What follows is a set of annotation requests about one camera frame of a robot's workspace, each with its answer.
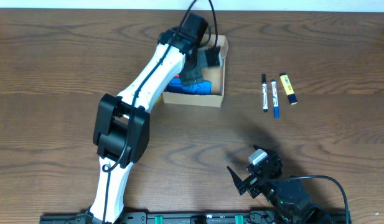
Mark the brown cardboard box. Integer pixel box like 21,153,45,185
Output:
162,35,228,108

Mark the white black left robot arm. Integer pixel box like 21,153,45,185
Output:
85,14,208,223

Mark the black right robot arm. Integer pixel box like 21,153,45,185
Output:
227,145,334,223

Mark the black whiteboard marker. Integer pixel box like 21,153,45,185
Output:
261,73,268,113

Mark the blue whiteboard marker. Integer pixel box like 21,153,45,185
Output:
271,79,279,119

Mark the yellow highlighter pen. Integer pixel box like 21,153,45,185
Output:
279,73,297,105

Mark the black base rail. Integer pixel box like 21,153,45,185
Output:
39,210,346,224

